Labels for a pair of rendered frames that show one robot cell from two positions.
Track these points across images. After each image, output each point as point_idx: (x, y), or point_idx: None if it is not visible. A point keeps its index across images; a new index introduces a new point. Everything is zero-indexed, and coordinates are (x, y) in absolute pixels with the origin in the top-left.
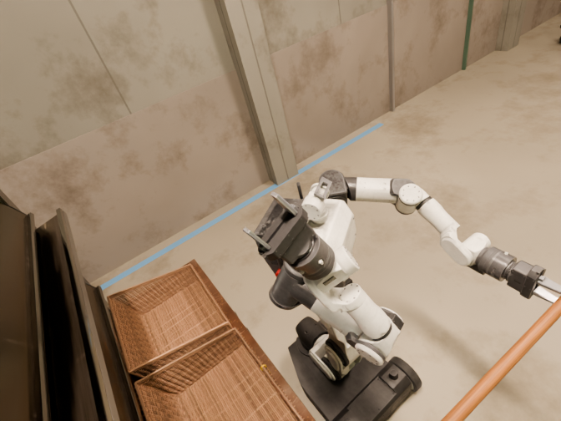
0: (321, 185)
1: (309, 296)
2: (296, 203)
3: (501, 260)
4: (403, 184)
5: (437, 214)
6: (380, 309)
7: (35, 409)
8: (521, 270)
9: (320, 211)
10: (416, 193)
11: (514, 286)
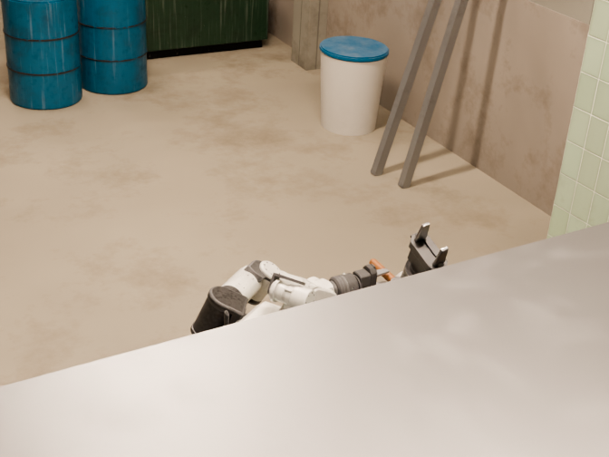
0: (281, 280)
1: None
2: (412, 234)
3: (350, 278)
4: (257, 266)
5: (290, 277)
6: None
7: None
8: (364, 274)
9: (314, 295)
10: (274, 267)
11: None
